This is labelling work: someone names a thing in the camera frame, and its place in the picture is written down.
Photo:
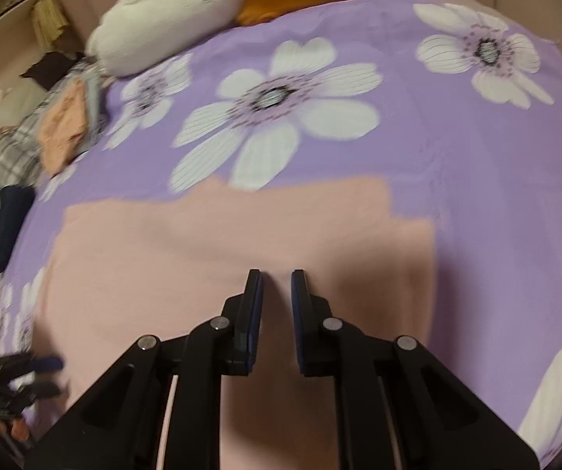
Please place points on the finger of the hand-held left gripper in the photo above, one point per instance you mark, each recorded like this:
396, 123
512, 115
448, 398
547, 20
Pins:
41, 363
36, 391

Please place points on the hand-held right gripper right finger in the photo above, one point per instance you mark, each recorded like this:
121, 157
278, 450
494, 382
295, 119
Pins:
298, 308

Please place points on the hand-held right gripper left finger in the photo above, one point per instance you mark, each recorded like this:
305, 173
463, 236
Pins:
256, 306

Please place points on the pink striped knit sweater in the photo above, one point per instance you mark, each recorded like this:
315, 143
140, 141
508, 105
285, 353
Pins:
163, 254

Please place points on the person's left hand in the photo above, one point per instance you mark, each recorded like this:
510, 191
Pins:
18, 432

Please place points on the navy cloth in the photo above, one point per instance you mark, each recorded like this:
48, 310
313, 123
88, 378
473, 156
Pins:
6, 227

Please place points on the purple floral bed sheet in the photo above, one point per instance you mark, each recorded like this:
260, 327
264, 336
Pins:
408, 152

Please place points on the plaid blanket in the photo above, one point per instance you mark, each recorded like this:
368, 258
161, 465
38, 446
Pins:
11, 159

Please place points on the orange printed garment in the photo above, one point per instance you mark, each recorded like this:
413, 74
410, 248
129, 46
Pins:
65, 122

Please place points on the grey folded garment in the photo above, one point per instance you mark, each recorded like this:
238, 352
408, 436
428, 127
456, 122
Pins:
96, 103

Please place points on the black cloth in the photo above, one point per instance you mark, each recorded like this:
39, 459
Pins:
48, 71

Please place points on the white and orange plush goose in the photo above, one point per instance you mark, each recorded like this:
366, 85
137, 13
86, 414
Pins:
163, 19

